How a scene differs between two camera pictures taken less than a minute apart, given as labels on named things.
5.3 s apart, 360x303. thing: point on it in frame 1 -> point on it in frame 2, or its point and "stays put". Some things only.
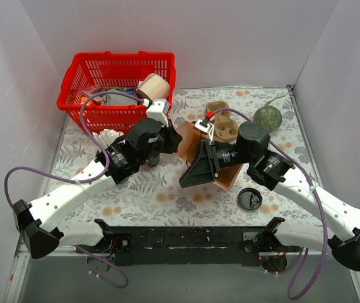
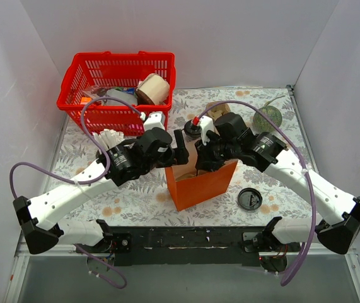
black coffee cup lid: (249, 199) stays put
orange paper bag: (188, 141) -> (190, 185)
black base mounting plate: (190, 246) stays put
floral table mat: (154, 196) stays put
